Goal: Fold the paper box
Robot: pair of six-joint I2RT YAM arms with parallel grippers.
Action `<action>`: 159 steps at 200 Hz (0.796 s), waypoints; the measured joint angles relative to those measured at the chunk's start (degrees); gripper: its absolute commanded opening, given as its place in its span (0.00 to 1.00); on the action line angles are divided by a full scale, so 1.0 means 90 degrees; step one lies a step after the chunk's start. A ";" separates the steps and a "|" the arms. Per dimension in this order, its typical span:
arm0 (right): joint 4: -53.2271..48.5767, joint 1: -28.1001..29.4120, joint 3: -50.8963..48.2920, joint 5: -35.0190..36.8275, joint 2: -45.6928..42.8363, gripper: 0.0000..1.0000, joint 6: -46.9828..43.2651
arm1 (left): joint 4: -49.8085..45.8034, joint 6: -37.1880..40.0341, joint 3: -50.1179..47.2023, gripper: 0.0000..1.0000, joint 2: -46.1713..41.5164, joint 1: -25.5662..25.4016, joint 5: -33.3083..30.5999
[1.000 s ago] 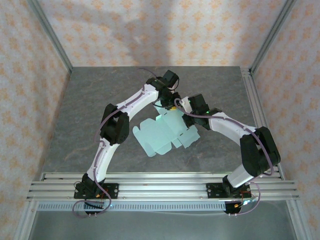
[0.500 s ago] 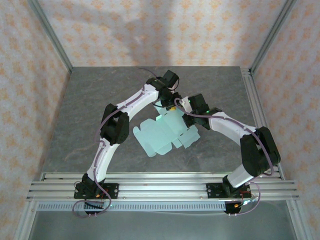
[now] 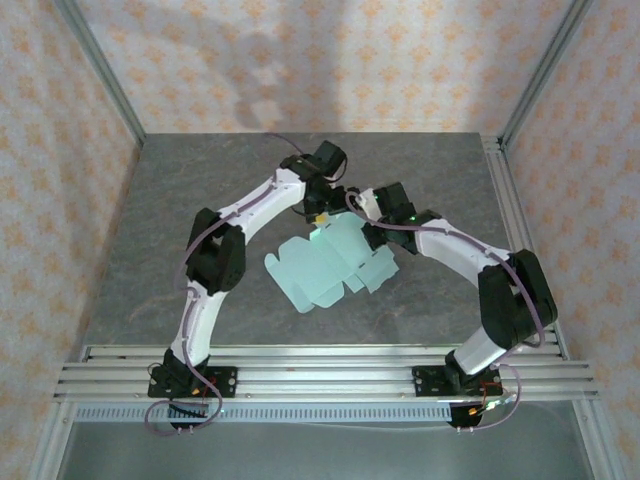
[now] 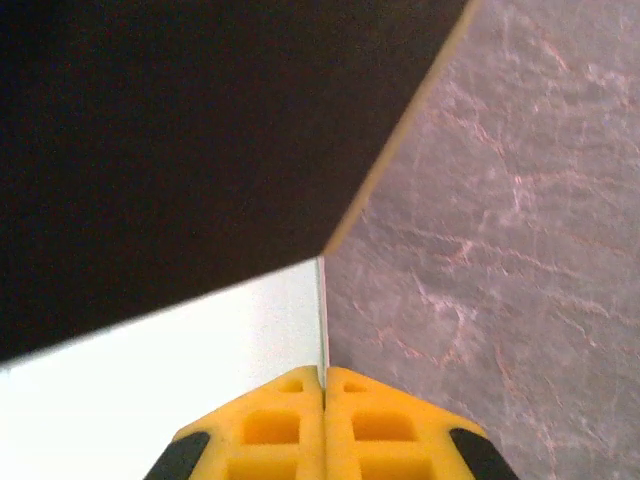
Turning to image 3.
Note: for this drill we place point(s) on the light blue paper box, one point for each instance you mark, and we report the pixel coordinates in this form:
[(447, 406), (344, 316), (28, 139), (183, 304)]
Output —
[(310, 270)]

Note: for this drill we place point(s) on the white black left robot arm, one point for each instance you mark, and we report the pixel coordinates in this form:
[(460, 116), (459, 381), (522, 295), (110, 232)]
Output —
[(220, 260)]

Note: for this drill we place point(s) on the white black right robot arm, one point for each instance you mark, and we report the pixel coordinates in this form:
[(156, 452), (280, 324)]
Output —
[(505, 300)]

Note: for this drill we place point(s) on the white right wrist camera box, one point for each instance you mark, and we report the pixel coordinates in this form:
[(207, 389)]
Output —
[(365, 205)]

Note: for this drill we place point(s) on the aluminium side rail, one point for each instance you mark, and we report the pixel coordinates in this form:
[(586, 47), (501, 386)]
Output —
[(505, 185)]

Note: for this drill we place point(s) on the aluminium extrusion rail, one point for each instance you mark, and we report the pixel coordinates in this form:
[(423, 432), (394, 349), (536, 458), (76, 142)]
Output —
[(325, 390), (325, 371), (325, 352)]

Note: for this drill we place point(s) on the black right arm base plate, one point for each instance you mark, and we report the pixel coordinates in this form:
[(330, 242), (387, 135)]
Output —
[(425, 382)]

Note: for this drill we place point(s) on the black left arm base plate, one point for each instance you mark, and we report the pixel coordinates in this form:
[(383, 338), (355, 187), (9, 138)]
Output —
[(225, 382)]

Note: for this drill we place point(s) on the aluminium frame post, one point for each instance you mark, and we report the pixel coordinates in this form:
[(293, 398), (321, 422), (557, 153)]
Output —
[(50, 440), (542, 75), (104, 75), (595, 440)]

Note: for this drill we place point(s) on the black lower mount bracket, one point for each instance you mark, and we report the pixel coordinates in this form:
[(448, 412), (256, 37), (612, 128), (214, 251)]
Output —
[(465, 422), (187, 422)]

